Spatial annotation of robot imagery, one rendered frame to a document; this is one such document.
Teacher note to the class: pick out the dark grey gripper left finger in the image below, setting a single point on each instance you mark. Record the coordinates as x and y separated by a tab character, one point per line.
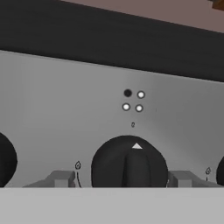
62	178

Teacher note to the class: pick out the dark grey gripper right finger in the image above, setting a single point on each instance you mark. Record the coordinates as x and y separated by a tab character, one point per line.
183	178

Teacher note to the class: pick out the black stove knob white triangle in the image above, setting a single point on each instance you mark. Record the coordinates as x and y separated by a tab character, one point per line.
128	166

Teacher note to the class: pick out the grey and black stove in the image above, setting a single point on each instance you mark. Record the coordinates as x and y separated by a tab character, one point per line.
73	102

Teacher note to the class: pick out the brown wooden cabinet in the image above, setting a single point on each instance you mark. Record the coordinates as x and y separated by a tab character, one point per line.
218	4

